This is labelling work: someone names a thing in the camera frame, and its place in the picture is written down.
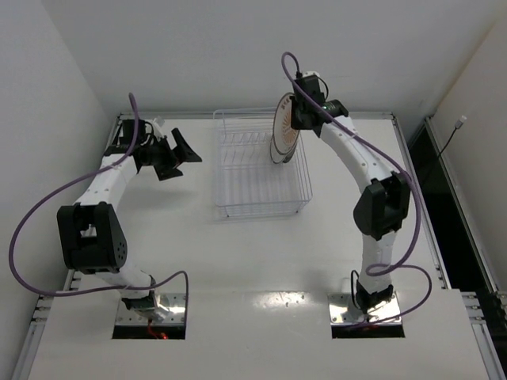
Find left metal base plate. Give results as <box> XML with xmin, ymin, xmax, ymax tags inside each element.
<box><xmin>115</xmin><ymin>292</ymin><xmax>187</xmax><ymax>327</ymax></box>

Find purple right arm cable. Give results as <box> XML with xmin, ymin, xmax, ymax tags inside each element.
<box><xmin>280</xmin><ymin>51</ymin><xmax>433</xmax><ymax>329</ymax></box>

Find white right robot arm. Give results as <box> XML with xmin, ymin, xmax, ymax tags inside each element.
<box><xmin>291</xmin><ymin>71</ymin><xmax>410</xmax><ymax>314</ymax></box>

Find orange sunburst plate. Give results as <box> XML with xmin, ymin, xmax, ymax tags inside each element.
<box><xmin>272</xmin><ymin>93</ymin><xmax>299</xmax><ymax>152</ymax></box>

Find black cable with white plug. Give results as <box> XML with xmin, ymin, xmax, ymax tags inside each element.
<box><xmin>437</xmin><ymin>115</ymin><xmax>468</xmax><ymax>159</ymax></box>

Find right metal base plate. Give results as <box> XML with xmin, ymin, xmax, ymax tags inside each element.
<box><xmin>328</xmin><ymin>293</ymin><xmax>402</xmax><ymax>325</ymax></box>

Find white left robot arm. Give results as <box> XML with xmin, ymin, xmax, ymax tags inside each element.
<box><xmin>57</xmin><ymin>119</ymin><xmax>202</xmax><ymax>321</ymax></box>

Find aluminium table frame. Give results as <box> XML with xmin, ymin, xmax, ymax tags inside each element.
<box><xmin>29</xmin><ymin>113</ymin><xmax>504</xmax><ymax>379</ymax></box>

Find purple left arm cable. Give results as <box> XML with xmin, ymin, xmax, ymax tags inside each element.
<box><xmin>8</xmin><ymin>93</ymin><xmax>190</xmax><ymax>314</ymax></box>

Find metal base plate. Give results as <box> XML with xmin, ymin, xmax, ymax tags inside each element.
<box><xmin>115</xmin><ymin>292</ymin><xmax>187</xmax><ymax>327</ymax></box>
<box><xmin>328</xmin><ymin>293</ymin><xmax>402</xmax><ymax>325</ymax></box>

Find white plate with cloud motif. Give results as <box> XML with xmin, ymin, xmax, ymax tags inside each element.
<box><xmin>269</xmin><ymin>137</ymin><xmax>297</xmax><ymax>165</ymax></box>

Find white wire dish rack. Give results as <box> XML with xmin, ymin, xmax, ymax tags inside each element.
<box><xmin>213</xmin><ymin>107</ymin><xmax>313</xmax><ymax>219</ymax></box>

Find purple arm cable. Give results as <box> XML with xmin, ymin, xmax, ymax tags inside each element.
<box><xmin>8</xmin><ymin>93</ymin><xmax>190</xmax><ymax>314</ymax></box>
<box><xmin>280</xmin><ymin>51</ymin><xmax>433</xmax><ymax>329</ymax></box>

